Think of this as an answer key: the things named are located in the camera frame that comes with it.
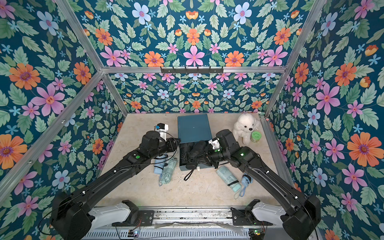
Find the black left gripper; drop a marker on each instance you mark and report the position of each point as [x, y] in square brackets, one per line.
[172, 147]

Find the black hook rail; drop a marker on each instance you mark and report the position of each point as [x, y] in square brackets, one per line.
[191, 70]

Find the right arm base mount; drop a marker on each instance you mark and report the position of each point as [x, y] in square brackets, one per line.
[245, 217]

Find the teal drawer cabinet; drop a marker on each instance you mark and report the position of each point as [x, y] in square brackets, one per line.
[192, 129]

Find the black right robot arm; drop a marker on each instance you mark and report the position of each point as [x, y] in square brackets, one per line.
[297, 213]

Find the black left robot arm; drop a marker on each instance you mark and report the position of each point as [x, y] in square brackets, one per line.
[70, 216]

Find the white plush dog toy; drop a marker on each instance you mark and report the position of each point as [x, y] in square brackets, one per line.
[243, 128]

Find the light blue umbrella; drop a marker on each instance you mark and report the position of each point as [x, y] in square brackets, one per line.
[246, 181]
[160, 164]

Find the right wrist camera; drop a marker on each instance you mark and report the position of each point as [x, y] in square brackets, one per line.
[215, 144]

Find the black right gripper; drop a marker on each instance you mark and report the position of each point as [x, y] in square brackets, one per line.
[205, 149]

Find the mint green folded umbrella left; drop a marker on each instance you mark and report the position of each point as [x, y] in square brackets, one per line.
[168, 171]

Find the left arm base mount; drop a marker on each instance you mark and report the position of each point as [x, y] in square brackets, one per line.
[134, 216]

